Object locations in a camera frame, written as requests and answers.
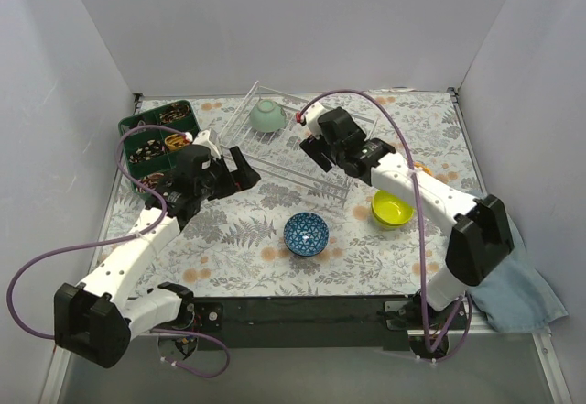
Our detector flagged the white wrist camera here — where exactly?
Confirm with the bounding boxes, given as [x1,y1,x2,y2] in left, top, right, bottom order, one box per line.
[184,129,222,159]
[296,102,328,138]

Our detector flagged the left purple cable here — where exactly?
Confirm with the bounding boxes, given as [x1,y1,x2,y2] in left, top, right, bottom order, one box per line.
[5,125,230,377]

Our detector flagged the green compartment organizer tray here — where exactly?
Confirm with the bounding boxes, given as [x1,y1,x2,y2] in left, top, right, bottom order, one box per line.
[118,100,200,190]

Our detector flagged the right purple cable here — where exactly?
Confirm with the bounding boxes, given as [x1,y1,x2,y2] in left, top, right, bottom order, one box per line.
[295,90,472,362]

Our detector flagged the pale green ceramic bowl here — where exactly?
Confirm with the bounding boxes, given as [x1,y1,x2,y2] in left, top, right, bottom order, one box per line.
[249,99,287,133]

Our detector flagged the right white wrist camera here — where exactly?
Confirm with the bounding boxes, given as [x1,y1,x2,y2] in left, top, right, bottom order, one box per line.
[296,102,328,138]

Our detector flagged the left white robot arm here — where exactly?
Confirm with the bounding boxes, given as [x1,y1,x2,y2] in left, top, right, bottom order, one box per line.
[54,144,260,368]

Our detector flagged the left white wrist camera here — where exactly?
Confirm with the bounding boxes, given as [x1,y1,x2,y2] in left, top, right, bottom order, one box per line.
[184,129,222,159]

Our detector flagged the purple cable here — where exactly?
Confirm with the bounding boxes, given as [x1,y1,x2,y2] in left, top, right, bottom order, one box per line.
[295,90,472,362]
[5,125,230,377]

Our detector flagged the orange bowl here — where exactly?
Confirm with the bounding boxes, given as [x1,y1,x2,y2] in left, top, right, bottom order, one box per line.
[414,162,433,177]

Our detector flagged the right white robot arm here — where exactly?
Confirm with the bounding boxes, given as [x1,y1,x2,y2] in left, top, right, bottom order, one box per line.
[297,103,514,329]

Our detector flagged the lime green bowl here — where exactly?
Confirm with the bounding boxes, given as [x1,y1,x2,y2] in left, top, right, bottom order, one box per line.
[371,191,415,230]

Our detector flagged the red diamond patterned bowl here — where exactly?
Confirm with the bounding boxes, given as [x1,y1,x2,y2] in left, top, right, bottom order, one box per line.
[283,212,330,257]

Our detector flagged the white wire dish rack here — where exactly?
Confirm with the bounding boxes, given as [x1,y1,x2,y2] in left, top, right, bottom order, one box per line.
[219,82,353,206]

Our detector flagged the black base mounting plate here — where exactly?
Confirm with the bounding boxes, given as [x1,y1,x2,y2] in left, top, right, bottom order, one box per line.
[161,296,450,360]

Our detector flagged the blue cloth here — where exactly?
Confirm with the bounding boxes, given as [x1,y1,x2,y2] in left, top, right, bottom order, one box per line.
[469,218,568,333]

